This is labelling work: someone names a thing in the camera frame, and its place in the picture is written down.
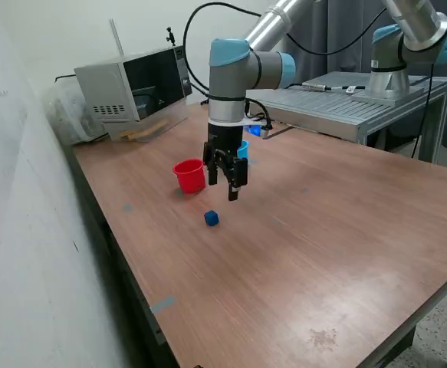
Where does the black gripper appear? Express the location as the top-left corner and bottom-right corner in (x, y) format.
(202, 123), (249, 202)

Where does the aluminium robot base table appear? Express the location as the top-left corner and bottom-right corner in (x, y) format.
(248, 71), (447, 164)

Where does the red plastic cup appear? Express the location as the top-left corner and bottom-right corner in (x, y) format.
(172, 159), (207, 195)

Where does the clear plastic container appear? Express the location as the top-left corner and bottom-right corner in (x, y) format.
(102, 97), (190, 144)

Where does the wooden stick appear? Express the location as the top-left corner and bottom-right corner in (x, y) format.
(119, 119), (169, 141)

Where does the dark grey curtain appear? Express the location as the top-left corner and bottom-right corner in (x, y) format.
(282, 0), (447, 153)

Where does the large tape mark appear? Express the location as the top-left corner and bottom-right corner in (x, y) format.
(149, 294), (177, 315)

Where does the silver microwave oven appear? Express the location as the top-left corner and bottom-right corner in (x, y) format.
(73, 44), (193, 124)

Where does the translucent plastic bag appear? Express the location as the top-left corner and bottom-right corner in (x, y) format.
(41, 80), (109, 146)

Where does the white thin rod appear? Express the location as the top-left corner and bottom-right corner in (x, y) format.
(109, 18), (126, 58)

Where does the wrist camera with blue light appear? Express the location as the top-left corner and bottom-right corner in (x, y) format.
(245, 123), (272, 140)

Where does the silver cable connector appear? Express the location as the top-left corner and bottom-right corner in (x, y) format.
(301, 81), (334, 92)

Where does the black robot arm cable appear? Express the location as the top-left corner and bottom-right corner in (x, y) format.
(182, 2), (388, 130)

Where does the black base cable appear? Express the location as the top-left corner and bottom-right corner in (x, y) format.
(406, 63), (435, 159)

